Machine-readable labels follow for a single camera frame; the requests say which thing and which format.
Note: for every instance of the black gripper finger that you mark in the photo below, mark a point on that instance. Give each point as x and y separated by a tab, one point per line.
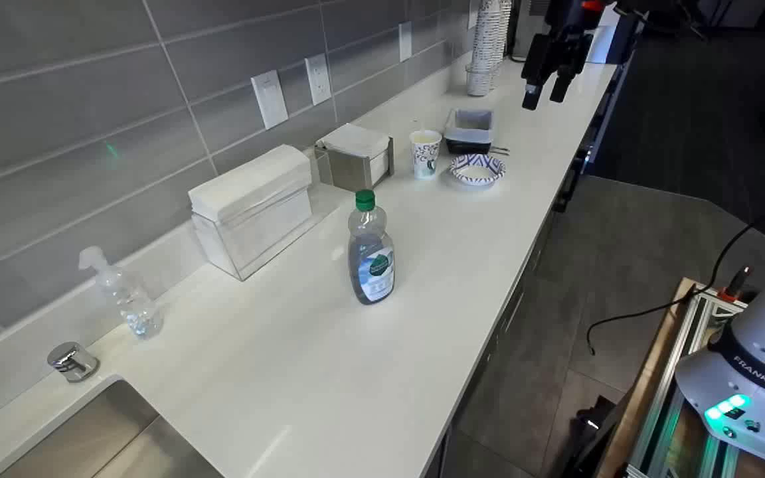
533	92
562	86

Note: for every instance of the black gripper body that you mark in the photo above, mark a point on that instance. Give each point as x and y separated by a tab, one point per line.
567	39

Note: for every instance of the white patterned paper cup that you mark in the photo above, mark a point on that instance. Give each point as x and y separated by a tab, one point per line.
424	150

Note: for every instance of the stack of paper cups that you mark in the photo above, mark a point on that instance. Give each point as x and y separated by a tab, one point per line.
488	43

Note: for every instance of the dark basket with white liner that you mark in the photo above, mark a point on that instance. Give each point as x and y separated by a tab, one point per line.
468	132

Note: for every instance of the blue patterned ceramic bowl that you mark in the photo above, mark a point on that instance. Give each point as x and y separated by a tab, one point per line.
476	172

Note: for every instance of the grey napkin holder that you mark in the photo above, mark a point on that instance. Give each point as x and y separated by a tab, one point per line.
354	158

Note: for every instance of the dish soap bottle green cap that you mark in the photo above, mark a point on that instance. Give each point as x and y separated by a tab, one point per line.
371	250

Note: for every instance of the clear paper towel dispenser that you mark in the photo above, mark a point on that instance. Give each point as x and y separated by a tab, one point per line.
251	215

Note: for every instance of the clear spray bottle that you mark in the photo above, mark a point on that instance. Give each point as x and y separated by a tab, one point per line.
122	294

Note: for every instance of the stainless steel sink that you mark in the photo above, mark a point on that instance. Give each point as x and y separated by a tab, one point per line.
117	435

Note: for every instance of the white wall outlet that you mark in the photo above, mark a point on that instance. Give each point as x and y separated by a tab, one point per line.
269	99
404	41
318	78

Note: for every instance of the wooden robot stand frame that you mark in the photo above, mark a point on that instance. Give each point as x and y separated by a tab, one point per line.
654	432

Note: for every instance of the metal faucet base plate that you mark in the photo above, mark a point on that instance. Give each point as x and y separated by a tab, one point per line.
72	362

